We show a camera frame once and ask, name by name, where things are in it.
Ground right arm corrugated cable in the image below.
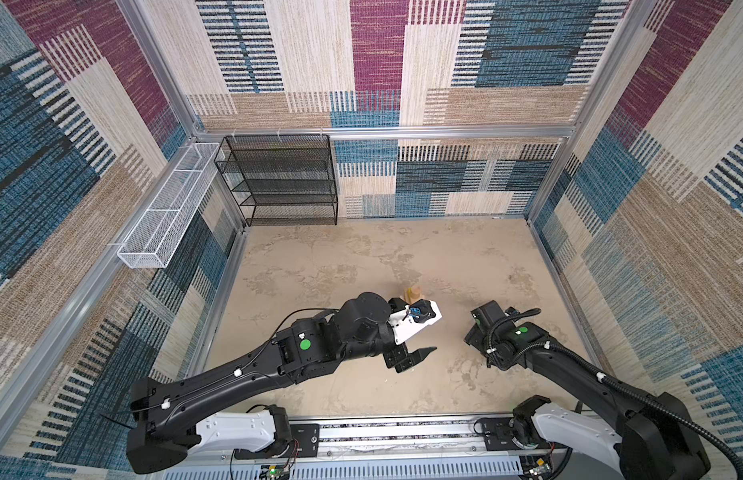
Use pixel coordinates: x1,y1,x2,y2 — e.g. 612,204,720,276
484,307,743,480

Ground black wire shelf rack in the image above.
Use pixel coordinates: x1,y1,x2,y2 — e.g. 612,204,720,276
215,135,338,227

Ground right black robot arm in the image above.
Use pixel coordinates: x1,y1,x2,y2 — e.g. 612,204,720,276
465,301,711,479

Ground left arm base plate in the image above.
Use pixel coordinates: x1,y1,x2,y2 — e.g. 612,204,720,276
232,423,320,460

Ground aluminium mounting rail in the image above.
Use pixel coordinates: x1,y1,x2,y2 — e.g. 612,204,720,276
139,413,667,480

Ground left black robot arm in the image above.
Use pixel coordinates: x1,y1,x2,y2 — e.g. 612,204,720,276
125,292,443,474

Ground white wire mesh basket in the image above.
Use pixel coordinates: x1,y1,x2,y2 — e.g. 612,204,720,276
117,143,220,269

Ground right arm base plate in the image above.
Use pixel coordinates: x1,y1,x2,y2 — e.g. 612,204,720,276
473,417,551,452

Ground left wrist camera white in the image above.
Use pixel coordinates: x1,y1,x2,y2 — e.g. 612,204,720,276
389,299,443,345

